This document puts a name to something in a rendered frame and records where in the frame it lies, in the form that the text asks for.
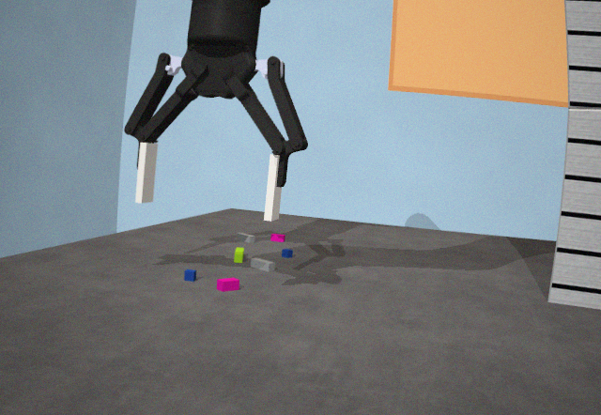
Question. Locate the lime green rod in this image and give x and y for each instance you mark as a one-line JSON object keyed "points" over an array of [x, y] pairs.
{"points": [[238, 255]]}

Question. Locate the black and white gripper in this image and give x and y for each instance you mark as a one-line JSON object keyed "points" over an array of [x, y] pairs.
{"points": [[220, 60]]}

